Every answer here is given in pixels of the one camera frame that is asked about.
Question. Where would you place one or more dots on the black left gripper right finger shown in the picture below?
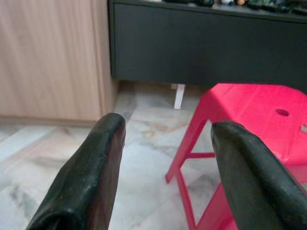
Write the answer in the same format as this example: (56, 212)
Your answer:
(251, 182)

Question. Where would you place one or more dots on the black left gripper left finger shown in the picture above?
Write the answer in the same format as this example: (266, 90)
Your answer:
(88, 172)

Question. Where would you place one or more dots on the red plastic stool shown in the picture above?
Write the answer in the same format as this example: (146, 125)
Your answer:
(251, 103)

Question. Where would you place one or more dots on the white furniture leg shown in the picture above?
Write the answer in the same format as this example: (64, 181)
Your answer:
(179, 98)

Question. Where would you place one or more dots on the light wooden cabinet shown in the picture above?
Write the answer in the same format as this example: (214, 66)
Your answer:
(48, 60)

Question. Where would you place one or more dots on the black low cabinet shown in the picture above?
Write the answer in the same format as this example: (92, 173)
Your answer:
(192, 48)

